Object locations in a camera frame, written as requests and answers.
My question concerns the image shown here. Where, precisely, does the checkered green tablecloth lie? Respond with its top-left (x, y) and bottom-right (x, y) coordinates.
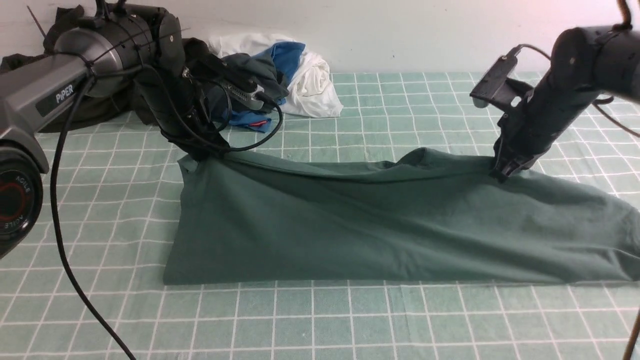
top-left (0, 73), bottom-right (640, 360)

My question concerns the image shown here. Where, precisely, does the black camera cable image-left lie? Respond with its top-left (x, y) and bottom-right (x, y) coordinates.
top-left (49, 65), bottom-right (284, 360)

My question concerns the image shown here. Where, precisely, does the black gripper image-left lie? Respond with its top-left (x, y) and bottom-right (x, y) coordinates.
top-left (134, 64), bottom-right (231, 161)

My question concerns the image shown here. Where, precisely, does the dark olive crumpled garment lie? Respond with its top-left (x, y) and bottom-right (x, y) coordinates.
top-left (0, 5), bottom-right (154, 130)

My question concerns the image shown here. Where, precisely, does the green long-sleeve top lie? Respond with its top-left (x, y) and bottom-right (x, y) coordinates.
top-left (162, 147), bottom-right (640, 286)

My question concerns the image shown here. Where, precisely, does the silver wrist camera image-left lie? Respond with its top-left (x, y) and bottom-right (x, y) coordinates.
top-left (190, 52), bottom-right (266, 112)

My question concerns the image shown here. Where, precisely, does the blue crumpled garment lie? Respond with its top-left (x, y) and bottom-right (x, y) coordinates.
top-left (223, 41), bottom-right (306, 133)

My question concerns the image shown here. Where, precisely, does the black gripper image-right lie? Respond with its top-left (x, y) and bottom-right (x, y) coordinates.
top-left (490, 70), bottom-right (601, 182)

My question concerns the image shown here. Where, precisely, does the dark grey crumpled garment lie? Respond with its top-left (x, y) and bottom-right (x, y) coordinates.
top-left (204, 52), bottom-right (293, 133)

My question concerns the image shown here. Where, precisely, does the white crumpled garment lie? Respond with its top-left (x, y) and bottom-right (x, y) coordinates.
top-left (208, 32), bottom-right (343, 118)

